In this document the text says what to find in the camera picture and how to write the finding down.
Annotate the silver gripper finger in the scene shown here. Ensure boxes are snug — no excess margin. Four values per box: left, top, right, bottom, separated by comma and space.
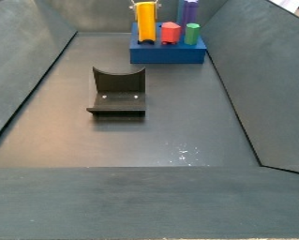
129, 0, 136, 9
154, 0, 161, 8

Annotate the light blue tall block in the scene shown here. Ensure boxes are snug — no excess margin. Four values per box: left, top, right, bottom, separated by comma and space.
176, 0, 184, 25

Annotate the purple star block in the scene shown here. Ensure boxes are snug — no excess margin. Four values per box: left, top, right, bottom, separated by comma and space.
181, 0, 199, 26

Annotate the blue shape sorter board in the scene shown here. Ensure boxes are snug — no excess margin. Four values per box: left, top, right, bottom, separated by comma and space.
129, 22, 207, 64

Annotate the red pentagon block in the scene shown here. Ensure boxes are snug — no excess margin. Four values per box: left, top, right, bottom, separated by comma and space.
160, 22, 181, 44

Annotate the black curved stand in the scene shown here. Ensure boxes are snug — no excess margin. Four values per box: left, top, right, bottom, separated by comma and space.
86, 68, 146, 114

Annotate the yellow arch block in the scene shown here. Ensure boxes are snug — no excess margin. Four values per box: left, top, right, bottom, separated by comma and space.
134, 1, 154, 42

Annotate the green hexagon block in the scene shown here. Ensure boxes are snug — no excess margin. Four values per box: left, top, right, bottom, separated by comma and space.
184, 22, 200, 45

